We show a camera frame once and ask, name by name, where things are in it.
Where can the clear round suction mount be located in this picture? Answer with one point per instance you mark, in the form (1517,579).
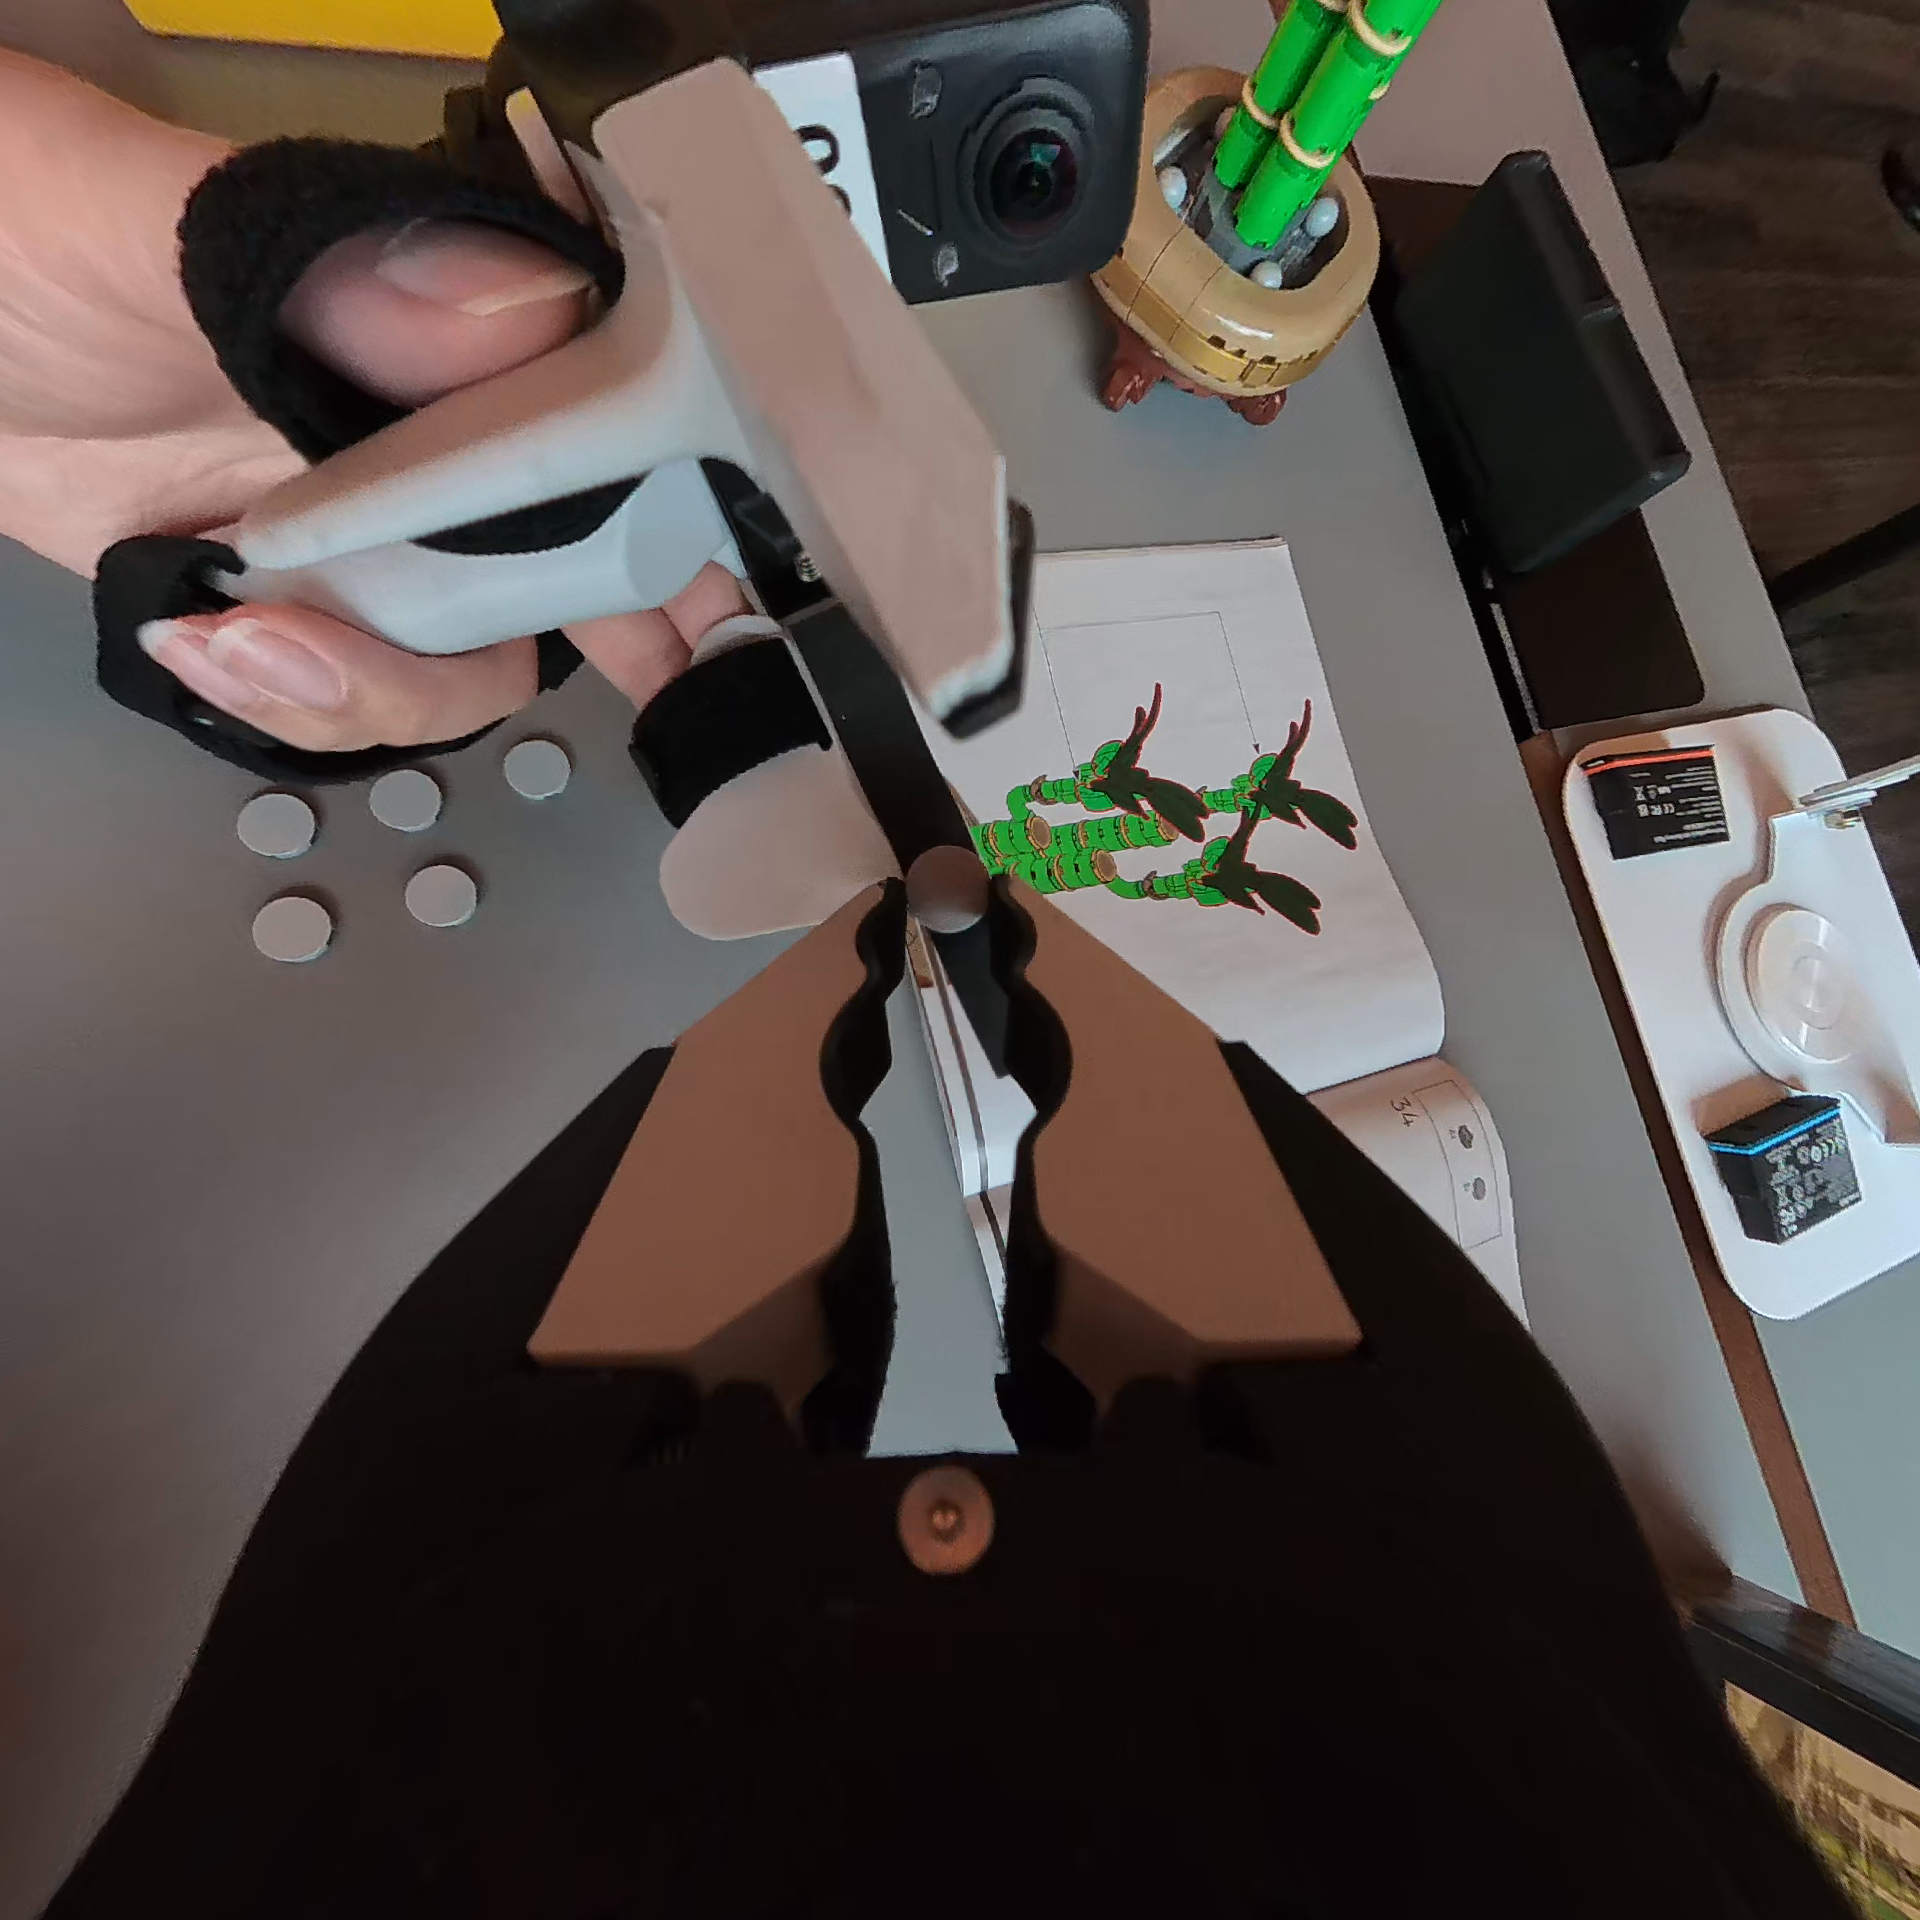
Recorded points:
(1808,974)

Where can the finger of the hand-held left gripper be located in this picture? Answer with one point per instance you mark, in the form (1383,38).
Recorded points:
(810,374)
(863,705)

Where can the small metal bracket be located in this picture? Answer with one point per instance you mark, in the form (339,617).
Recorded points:
(1860,790)

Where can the black battery with red edge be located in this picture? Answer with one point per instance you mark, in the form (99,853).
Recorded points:
(1664,807)

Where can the cluster of grey discs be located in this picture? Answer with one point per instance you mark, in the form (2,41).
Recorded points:
(279,824)

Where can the white tray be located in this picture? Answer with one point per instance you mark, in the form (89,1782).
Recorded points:
(1664,974)

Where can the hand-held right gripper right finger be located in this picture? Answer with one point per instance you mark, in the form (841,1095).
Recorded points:
(1185,1200)

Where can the lego instruction booklet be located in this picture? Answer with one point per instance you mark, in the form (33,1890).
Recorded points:
(1201,674)

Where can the black battery with blue edge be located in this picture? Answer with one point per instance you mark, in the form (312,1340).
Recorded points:
(1784,1173)

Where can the green lego bamboo plant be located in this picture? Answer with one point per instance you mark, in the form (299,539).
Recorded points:
(1201,315)

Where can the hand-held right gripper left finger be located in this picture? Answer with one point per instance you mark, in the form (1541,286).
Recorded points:
(704,1200)

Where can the person's left hand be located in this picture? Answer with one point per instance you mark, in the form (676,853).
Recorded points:
(91,374)

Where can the yellow plastic bin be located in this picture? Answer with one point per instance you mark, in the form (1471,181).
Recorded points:
(300,22)

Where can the black case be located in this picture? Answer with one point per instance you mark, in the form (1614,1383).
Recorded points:
(1530,374)

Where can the grey round lego piece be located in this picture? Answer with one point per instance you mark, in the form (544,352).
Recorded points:
(949,889)

